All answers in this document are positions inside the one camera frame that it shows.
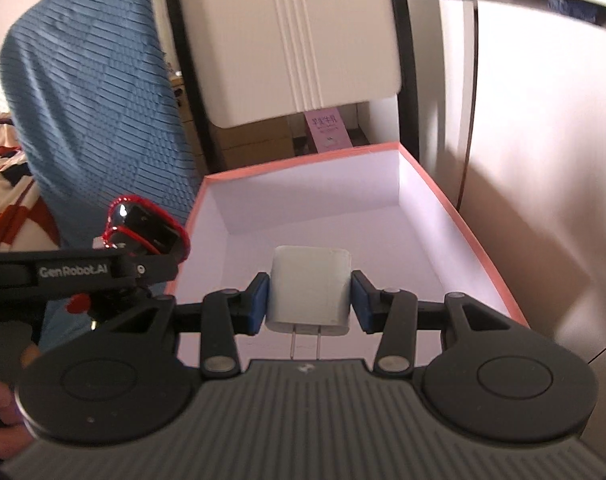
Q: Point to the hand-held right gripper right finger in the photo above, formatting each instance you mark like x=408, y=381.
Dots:
x=360, y=306

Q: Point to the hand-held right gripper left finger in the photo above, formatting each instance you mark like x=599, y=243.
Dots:
x=256, y=307

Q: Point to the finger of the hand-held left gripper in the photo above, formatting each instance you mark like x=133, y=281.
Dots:
x=155, y=267

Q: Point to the black item with red rim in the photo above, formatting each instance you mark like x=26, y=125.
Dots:
x=148, y=225

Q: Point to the white charger plug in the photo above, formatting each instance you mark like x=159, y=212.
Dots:
x=310, y=290

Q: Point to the pink cardboard box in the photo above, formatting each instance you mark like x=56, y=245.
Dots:
x=333, y=230

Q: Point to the person's left hand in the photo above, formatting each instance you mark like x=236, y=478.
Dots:
x=5, y=440

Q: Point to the red white printed blanket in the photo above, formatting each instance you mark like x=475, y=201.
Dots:
x=13, y=195

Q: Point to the brown cardboard box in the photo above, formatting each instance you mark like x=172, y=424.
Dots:
x=243, y=145

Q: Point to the blue textured cushion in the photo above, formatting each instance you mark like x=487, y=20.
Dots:
x=93, y=110

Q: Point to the white wardrobe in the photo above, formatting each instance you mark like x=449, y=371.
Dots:
x=533, y=160

